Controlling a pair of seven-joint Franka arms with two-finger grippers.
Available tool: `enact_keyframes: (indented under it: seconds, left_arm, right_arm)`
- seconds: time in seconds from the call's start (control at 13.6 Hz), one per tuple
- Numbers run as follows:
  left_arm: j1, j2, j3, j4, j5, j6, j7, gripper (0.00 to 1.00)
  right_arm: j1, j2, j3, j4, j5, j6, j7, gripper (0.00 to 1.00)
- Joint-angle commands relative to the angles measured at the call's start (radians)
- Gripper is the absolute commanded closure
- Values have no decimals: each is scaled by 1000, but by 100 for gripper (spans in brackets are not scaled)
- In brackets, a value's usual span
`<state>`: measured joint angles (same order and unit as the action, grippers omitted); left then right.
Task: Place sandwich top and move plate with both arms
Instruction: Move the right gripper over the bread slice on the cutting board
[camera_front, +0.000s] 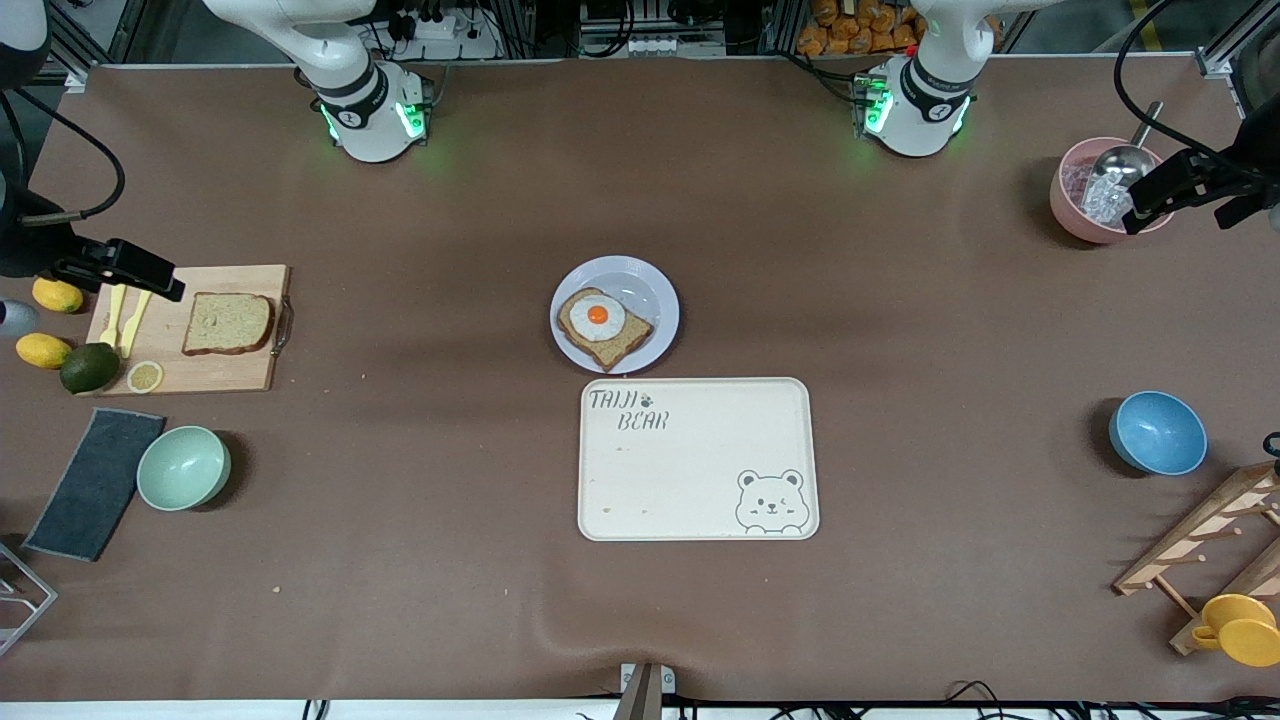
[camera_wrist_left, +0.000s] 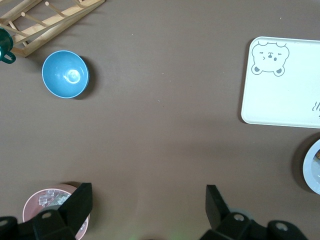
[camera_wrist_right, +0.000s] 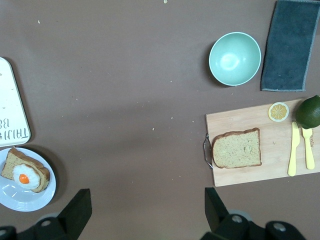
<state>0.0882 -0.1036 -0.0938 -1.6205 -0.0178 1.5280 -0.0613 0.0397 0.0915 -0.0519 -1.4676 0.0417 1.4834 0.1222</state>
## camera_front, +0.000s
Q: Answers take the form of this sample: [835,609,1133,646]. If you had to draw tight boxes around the plain brown bread slice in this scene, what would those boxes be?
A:
[181,292,275,357]

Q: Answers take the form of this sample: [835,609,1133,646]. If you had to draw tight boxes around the white round plate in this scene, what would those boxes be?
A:
[549,256,681,376]

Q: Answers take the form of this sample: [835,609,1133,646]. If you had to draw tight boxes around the yellow plastic knife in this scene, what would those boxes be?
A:
[118,288,154,358]

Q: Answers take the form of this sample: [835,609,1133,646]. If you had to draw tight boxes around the clear ice cubes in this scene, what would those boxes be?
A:
[1080,172,1141,227]

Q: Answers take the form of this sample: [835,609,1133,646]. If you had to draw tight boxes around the metal scoop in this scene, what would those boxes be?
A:
[1090,100,1166,193]

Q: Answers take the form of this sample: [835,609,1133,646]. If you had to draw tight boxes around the yellow lemon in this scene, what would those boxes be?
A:
[31,277,85,314]
[15,332,74,370]

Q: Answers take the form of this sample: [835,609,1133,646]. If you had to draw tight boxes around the pink bowl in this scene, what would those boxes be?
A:
[1049,137,1179,245]

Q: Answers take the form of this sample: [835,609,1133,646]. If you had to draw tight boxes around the green avocado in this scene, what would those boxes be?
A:
[59,342,121,395]

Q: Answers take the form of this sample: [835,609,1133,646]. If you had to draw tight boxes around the wooden cutting board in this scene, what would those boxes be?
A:
[85,264,294,397]

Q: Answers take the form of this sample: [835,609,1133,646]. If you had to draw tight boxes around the mint green bowl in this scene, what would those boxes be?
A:
[136,425,232,512]

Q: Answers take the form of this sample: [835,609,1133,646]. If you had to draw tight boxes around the dark grey cloth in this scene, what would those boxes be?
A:
[22,407,166,563]

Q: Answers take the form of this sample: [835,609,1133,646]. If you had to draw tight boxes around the blue bowl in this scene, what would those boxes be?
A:
[1108,390,1209,477]

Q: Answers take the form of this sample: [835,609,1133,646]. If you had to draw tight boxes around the wooden cup rack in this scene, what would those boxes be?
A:
[1112,460,1280,657]

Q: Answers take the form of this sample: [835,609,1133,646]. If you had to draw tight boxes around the orange snack packs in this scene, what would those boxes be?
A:
[797,0,926,56]

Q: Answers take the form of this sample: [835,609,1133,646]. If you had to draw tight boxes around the white power strip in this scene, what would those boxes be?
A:
[385,10,501,59]

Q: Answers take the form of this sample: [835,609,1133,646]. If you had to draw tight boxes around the yellow mug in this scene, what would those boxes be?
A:
[1190,593,1280,668]

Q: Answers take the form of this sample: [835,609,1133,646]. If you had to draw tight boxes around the fried egg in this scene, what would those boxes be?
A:
[570,294,628,343]

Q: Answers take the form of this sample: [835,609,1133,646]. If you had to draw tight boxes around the toast with fried egg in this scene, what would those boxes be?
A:
[556,287,656,372]

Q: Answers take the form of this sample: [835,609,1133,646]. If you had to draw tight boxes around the white terminal strip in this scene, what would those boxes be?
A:
[625,33,728,57]

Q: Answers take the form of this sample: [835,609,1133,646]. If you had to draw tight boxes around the cream bear print tray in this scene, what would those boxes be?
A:
[577,376,821,542]

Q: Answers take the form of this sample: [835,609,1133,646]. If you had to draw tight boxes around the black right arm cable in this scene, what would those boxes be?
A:
[0,88,127,227]

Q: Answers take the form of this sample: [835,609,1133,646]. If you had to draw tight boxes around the metal wire rack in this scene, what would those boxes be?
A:
[0,540,59,658]

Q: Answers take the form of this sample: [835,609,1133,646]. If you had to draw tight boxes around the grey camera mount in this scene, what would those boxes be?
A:
[612,662,677,720]

